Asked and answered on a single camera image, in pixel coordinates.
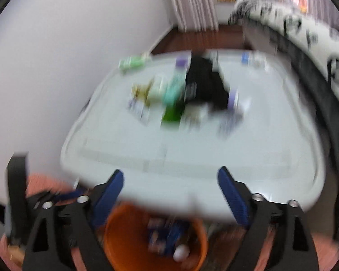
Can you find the pink fuzzy rug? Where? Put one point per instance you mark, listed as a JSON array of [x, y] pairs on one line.
[[325, 245]]

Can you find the purple and white tube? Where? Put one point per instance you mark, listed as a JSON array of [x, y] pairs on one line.
[[232, 98]]

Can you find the white round lump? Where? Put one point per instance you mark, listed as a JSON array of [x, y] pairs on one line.
[[181, 253]]

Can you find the small white box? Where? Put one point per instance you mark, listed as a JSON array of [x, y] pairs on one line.
[[158, 87]]

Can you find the white and purple packet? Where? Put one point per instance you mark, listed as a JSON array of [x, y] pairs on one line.
[[138, 110]]

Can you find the teal packet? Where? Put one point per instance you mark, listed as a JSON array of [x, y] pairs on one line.
[[172, 90]]

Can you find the white pleated curtain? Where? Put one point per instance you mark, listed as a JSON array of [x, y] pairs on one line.
[[192, 2]]

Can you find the green tissue pack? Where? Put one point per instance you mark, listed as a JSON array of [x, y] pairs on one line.
[[131, 62]]

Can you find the gold packet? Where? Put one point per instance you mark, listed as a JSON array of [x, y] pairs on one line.
[[141, 91]]

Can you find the blue packet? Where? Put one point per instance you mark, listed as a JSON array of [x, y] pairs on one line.
[[163, 237]]

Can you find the purple capped white box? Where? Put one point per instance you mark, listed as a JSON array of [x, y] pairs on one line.
[[181, 62]]

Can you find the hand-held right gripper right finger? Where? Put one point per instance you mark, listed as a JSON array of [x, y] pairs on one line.
[[234, 197]]

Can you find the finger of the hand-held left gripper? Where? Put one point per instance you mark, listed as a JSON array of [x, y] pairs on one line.
[[70, 194]]

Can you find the orange plastic bucket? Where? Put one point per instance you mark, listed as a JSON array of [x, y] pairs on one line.
[[121, 240]]

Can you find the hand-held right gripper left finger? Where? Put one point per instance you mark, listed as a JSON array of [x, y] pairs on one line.
[[110, 194]]

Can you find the green packet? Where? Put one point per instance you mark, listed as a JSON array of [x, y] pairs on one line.
[[172, 117]]

